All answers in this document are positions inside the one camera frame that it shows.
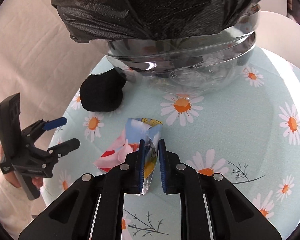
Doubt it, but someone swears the clear plastic trash bin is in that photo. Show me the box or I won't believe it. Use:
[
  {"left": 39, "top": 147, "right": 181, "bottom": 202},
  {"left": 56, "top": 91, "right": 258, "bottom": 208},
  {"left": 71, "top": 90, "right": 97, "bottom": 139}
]
[{"left": 103, "top": 4, "right": 261, "bottom": 93}]

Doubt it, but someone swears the white sleeve forearm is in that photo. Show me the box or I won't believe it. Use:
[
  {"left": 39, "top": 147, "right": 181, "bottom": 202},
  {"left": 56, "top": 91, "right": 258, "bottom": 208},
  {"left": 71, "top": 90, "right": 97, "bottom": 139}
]
[{"left": 0, "top": 172, "right": 33, "bottom": 239}]

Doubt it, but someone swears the pink blue snack wrapper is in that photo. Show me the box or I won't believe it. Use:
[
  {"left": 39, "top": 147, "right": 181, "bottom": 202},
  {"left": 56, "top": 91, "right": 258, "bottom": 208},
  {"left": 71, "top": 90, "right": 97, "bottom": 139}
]
[{"left": 92, "top": 117, "right": 164, "bottom": 196}]

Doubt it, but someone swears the black trash bag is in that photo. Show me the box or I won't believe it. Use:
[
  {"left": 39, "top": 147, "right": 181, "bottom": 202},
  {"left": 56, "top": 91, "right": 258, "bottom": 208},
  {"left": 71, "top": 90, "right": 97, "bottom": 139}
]
[{"left": 51, "top": 0, "right": 260, "bottom": 43}]

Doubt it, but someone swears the black cloth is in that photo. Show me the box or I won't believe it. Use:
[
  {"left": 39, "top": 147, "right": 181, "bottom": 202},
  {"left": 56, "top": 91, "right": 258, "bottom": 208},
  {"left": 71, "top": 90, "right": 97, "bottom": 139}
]
[{"left": 79, "top": 69, "right": 126, "bottom": 112}]

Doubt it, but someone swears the daisy print tablecloth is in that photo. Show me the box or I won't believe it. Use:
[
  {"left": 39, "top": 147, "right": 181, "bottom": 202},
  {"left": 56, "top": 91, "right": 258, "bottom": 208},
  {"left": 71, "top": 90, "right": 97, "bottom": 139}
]
[{"left": 42, "top": 48, "right": 300, "bottom": 239}]

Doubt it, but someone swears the white chair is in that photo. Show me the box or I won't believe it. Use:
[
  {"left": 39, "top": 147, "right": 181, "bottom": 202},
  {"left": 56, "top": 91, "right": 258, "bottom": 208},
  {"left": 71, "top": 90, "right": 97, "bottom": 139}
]
[{"left": 256, "top": 11, "right": 300, "bottom": 68}]

